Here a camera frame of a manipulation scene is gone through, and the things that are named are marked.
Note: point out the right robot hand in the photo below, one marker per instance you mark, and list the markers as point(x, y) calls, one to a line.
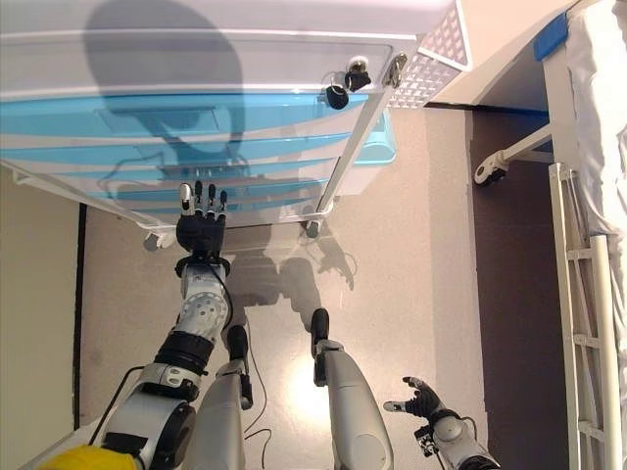
point(423, 401)

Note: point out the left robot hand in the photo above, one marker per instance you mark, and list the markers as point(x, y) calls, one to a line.
point(201, 235)

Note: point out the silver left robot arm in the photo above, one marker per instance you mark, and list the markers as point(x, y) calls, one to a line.
point(203, 308)

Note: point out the yellow shoulder pad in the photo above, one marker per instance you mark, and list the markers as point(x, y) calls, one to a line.
point(83, 457)

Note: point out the white cart caster wheel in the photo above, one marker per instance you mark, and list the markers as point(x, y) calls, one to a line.
point(158, 241)
point(313, 228)

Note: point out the silver right robot leg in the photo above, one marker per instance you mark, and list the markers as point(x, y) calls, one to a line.
point(352, 406)

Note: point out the silver robot leg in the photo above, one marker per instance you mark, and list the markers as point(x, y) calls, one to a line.
point(352, 406)
point(220, 421)

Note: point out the black left robot foot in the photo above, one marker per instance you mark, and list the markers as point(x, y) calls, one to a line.
point(237, 343)

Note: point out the black robot foot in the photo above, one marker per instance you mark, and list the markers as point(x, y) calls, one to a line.
point(237, 343)
point(321, 325)

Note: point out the black right robot foot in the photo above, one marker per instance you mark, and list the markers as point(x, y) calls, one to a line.
point(321, 325)

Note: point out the white medical cart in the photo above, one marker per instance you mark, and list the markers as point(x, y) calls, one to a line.
point(147, 59)

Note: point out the silver left robot leg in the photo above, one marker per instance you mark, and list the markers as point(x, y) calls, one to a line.
point(220, 421)

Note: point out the black hanging key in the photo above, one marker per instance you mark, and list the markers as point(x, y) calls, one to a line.
point(337, 97)

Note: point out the black key in lock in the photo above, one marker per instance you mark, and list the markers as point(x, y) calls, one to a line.
point(357, 76)

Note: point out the silver cart latch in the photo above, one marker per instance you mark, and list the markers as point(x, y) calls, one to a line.
point(394, 71)

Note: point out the white bedding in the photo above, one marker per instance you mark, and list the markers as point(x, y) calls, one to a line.
point(602, 122)

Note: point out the blue bed corner bumper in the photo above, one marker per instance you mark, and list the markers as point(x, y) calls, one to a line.
point(549, 36)

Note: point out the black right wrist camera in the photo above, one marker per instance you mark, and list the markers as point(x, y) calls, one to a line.
point(424, 438)

